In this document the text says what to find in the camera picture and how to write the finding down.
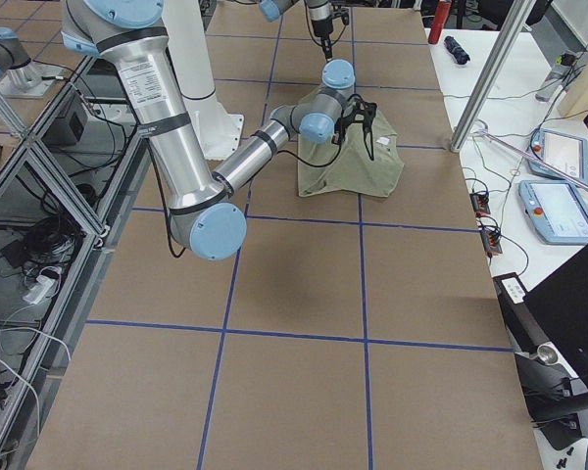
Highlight folded navy umbrella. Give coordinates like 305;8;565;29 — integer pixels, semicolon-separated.
444;35;470;66

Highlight red cylinder bottle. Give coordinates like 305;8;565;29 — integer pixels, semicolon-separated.
427;0;453;45

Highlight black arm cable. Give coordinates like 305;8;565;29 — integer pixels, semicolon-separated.
273;92;368;170

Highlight silver reacher grabber tool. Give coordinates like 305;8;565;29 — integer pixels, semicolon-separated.
471;121;588;193

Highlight far blue teach pendant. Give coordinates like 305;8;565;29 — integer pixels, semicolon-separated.
527;129;588;183

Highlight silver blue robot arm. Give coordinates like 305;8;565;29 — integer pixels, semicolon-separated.
61;1;377;260
259;0;334;62

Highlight white power strip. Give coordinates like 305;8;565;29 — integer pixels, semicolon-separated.
23;274;59;305

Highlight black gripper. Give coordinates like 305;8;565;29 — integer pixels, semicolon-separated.
313;19;333;61
332;97;376;161

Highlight olive green long-sleeve shirt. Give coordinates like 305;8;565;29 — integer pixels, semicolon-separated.
297;111;404;198

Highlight blue teach pendant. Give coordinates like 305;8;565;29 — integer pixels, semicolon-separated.
527;129;588;183
518;180;588;246

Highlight black laptop computer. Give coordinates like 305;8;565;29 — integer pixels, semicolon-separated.
493;244;588;387

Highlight near blue teach pendant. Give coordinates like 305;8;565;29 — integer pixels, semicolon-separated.
518;180;588;246

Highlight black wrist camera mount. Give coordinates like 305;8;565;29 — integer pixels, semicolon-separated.
331;5;350;25

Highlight aluminium frame post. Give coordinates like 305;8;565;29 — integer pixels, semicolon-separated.
449;0;536;153

